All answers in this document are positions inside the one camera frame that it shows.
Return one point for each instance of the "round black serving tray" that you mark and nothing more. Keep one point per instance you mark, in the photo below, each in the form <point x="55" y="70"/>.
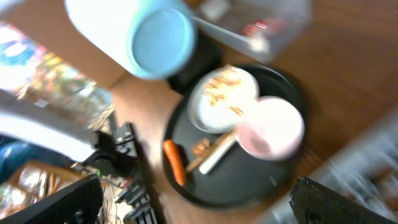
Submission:
<point x="238" y="179"/>

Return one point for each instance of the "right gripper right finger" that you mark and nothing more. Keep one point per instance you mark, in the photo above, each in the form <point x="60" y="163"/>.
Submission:
<point x="312" y="203"/>

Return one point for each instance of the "grey dishwasher rack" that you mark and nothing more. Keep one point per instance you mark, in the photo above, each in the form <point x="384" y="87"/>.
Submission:
<point x="364" y="171"/>

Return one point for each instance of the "wooden chopstick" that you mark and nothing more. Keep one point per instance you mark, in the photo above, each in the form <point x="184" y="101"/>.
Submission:
<point x="209" y="151"/>

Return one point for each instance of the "orange carrot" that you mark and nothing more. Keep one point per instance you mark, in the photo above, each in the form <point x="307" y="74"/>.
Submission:
<point x="173" y="155"/>

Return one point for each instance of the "clear plastic bin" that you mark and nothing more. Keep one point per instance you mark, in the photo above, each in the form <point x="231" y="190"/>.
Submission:
<point x="224" y="20"/>

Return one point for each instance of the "grey plate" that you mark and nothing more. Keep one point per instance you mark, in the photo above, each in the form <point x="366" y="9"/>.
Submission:
<point x="219" y="120"/>

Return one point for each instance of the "pink bowl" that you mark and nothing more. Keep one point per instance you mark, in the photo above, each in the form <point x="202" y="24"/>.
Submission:
<point x="272" y="130"/>

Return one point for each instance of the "white tissue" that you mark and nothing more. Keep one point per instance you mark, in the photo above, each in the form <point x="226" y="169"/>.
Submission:
<point x="259" y="45"/>

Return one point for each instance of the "white plastic fork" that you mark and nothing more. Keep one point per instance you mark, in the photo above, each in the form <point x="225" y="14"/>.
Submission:
<point x="221" y="149"/>

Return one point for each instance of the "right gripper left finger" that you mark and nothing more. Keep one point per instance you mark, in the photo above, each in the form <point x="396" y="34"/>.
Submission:
<point x="79" y="202"/>

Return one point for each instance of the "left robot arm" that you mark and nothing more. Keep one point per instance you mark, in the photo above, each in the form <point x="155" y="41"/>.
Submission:
<point x="24" y="121"/>

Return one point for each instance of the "brown walnut shell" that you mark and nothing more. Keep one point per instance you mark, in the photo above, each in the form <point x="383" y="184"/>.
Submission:
<point x="200" y="147"/>

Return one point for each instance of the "light blue cup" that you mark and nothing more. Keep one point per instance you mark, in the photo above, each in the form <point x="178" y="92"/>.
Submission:
<point x="151" y="39"/>

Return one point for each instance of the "red snack wrapper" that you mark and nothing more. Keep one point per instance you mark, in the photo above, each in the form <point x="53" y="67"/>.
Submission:
<point x="269" y="27"/>

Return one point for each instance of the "peanut shells pile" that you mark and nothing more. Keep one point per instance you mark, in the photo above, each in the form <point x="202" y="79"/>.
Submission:
<point x="220" y="89"/>

